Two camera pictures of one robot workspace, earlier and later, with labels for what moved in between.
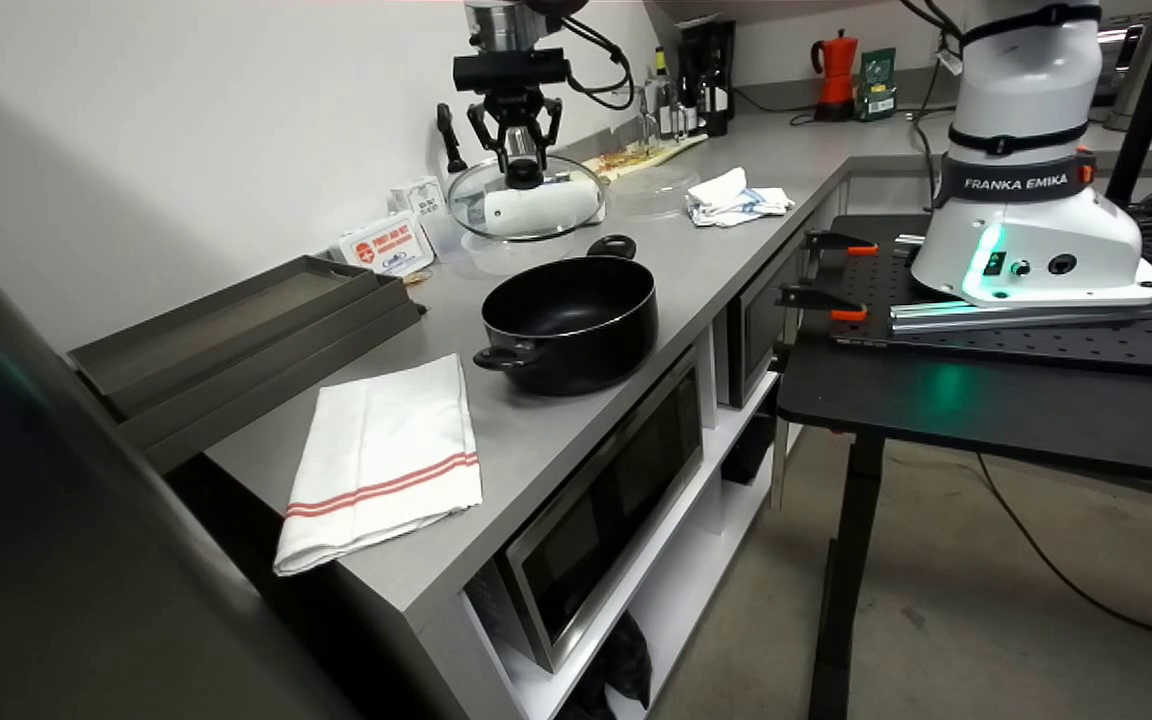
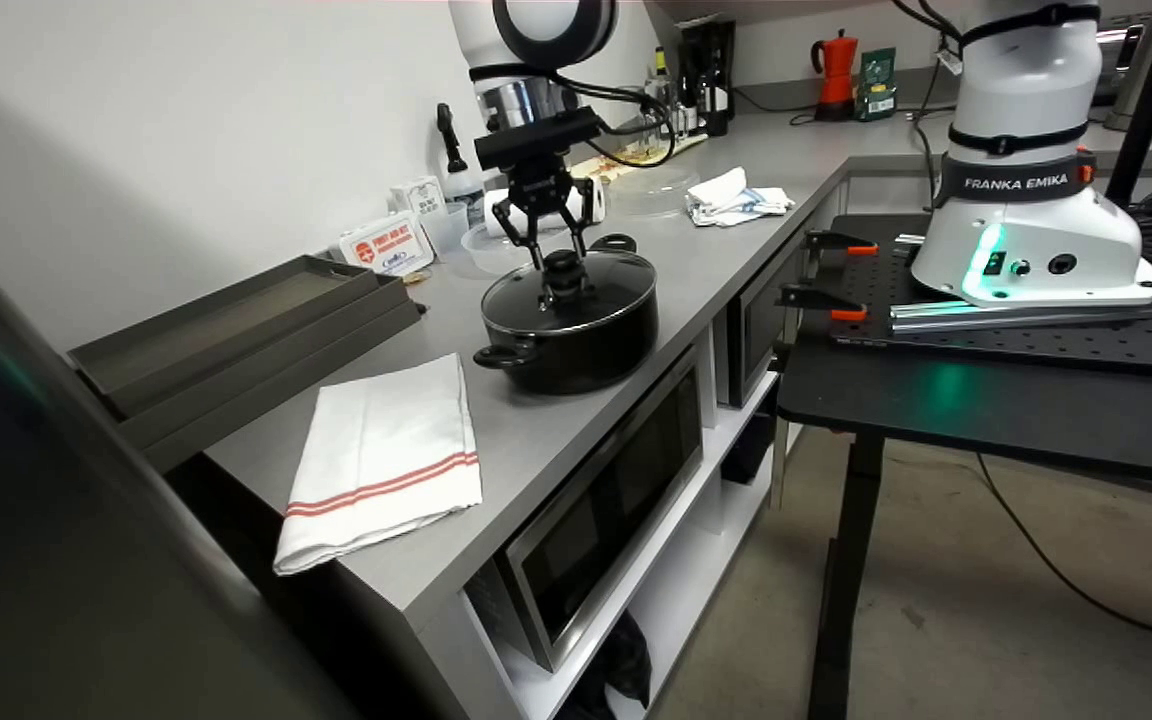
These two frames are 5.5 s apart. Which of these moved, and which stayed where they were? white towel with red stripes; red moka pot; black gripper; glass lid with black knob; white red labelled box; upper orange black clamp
Moved: glass lid with black knob; black gripper
Stayed: upper orange black clamp; white towel with red stripes; red moka pot; white red labelled box
